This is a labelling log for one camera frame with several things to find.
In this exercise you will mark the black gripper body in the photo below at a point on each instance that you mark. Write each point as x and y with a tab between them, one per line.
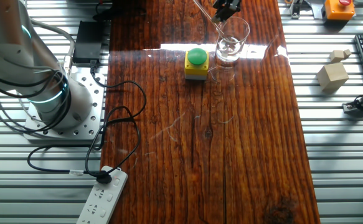
229	3

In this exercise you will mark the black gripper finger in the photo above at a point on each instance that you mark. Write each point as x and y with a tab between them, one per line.
231	13
218	15

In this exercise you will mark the clear glass stirring rod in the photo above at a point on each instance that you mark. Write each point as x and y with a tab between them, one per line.
204	11

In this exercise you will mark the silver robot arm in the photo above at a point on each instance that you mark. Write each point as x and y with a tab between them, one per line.
13	46

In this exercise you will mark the clear glass beaker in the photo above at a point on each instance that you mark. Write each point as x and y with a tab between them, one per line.
231	46

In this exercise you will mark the yellow box green push button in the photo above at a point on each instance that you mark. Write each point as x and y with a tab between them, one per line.
196	63

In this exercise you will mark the orange box red stop button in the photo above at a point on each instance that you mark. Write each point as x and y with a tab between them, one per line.
339	11

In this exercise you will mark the small wooden cube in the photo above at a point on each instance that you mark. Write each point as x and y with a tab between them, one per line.
336	56

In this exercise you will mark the large wooden cube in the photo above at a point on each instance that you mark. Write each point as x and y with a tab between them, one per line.
332	77

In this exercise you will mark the tiny wooden cube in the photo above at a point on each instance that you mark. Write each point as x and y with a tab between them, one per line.
347	53

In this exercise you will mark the black power adapter brick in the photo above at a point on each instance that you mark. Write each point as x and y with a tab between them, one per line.
87	42

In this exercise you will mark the white power strip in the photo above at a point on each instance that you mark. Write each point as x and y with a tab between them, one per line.
101	199

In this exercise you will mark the silver metal bracket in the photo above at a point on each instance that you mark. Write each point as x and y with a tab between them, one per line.
296	7

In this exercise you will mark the perforated aluminium base plate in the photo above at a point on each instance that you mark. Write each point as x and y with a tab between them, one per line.
89	84

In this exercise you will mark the grey metal clamp bracket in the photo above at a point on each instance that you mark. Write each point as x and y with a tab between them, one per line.
355	109

